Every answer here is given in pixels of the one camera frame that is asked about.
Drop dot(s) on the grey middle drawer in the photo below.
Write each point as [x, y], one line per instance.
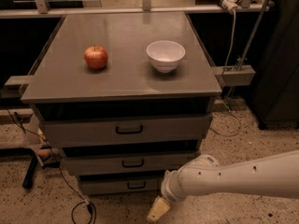
[129, 163]

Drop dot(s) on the grey drawer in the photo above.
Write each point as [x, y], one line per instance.
[120, 183]
[100, 132]
[129, 163]

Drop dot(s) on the white power strip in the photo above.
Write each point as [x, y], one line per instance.
[225, 0]

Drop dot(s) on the grey metal rail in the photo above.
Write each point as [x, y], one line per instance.
[59, 12]

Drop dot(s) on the red apple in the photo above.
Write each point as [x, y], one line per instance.
[96, 57]

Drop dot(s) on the grey bottom drawer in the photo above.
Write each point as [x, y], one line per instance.
[120, 183]

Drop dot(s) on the black bar on floor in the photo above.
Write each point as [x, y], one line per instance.
[28, 180]

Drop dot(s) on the grey metal side bracket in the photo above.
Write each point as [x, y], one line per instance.
[234, 78]

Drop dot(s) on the dark cabinet on right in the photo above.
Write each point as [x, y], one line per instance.
[274, 91]

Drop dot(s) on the white bowl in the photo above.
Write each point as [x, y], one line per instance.
[165, 56]

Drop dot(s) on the grey top drawer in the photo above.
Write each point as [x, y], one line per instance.
[100, 132]

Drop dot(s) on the grey drawer cabinet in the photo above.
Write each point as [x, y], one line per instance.
[64, 88]

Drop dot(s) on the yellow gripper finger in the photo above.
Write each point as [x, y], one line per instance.
[159, 208]

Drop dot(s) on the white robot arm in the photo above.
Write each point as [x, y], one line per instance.
[276, 176]

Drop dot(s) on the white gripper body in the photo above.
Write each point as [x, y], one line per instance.
[168, 188]

